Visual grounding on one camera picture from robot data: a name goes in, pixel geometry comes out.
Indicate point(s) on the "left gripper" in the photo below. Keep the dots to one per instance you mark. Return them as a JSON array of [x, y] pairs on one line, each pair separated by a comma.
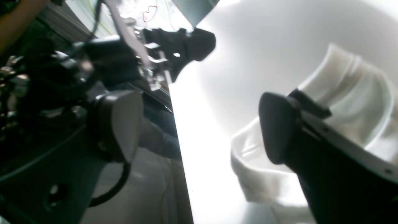
[[161, 54]]

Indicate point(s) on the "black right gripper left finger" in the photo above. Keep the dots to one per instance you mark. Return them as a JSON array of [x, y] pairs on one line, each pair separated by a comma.
[[52, 179]]

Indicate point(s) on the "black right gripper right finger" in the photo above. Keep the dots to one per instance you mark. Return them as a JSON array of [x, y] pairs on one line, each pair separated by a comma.
[[342, 183]]

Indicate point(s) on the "white cartoon print T-shirt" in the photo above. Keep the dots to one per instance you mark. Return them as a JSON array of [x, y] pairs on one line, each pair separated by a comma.
[[363, 105]]

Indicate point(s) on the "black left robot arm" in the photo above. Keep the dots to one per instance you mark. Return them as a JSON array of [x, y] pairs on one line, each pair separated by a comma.
[[41, 80]]

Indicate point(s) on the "blue jeans leg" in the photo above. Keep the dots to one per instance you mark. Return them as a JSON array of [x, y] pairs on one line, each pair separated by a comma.
[[158, 131]]

